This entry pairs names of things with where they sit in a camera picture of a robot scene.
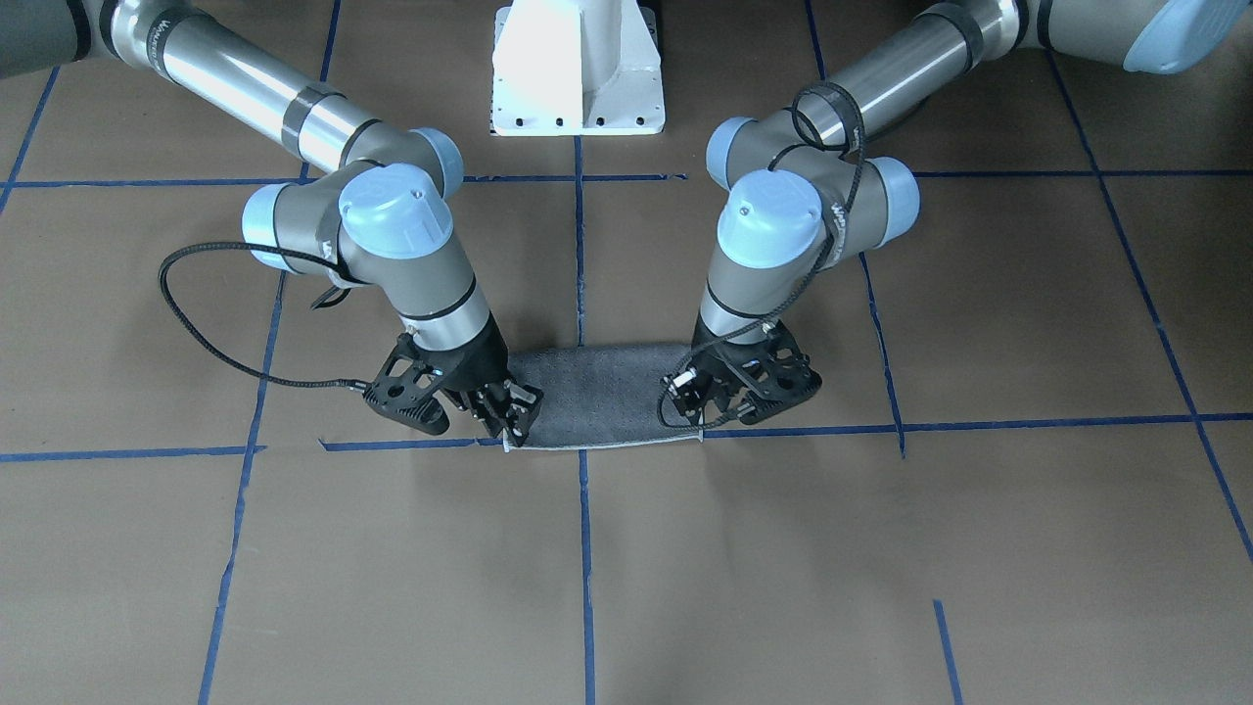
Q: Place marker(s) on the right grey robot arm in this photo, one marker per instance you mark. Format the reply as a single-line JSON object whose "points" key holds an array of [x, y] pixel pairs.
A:
{"points": [[377, 217]]}

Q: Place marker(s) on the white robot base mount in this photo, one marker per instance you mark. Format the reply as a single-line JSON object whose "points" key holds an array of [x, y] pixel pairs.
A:
{"points": [[577, 68]]}

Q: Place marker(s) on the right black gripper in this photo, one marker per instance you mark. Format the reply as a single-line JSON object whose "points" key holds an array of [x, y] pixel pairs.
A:
{"points": [[479, 369]]}

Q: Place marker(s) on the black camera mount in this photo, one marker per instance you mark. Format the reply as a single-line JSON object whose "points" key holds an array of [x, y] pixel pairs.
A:
{"points": [[774, 374], [408, 382]]}

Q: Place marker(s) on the pink and grey towel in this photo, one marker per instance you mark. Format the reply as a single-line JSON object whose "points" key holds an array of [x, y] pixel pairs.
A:
{"points": [[598, 396]]}

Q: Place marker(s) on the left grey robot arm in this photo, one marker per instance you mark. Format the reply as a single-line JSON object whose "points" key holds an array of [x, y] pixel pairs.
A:
{"points": [[803, 194]]}

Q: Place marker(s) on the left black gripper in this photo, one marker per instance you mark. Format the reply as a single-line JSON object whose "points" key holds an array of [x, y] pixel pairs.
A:
{"points": [[712, 364]]}

